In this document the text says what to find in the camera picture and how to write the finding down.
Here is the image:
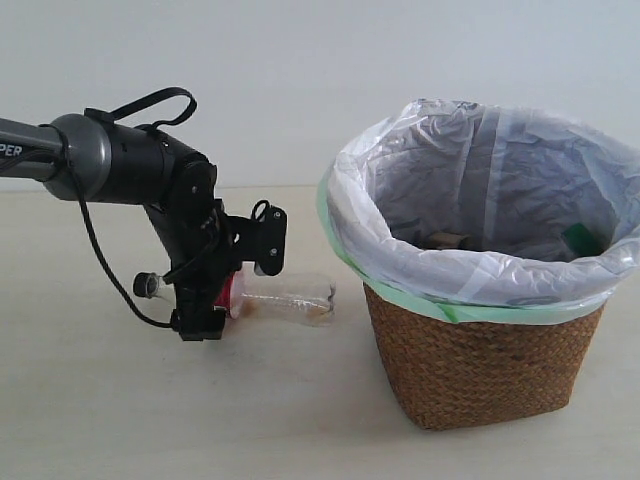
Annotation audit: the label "red label cola bottle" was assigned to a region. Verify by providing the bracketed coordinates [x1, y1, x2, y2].
[132, 270, 337, 329]

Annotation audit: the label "woven brown waste basket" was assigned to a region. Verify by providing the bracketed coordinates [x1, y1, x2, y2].
[364, 287, 604, 430]

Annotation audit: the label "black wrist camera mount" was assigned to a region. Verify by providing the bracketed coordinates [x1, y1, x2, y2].
[220, 199, 287, 276]

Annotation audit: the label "grey cardboard pulp tray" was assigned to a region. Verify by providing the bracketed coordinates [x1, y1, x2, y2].
[420, 231, 471, 250]

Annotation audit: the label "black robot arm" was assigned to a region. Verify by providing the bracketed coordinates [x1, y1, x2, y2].
[1, 113, 237, 341]

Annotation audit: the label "green label water bottle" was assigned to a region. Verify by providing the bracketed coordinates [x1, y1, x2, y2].
[561, 223, 605, 258]

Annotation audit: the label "white plastic bin liner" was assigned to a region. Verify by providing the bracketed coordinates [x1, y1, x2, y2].
[317, 99, 639, 325]

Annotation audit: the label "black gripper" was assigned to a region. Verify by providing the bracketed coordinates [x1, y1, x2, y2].
[162, 245, 239, 341]

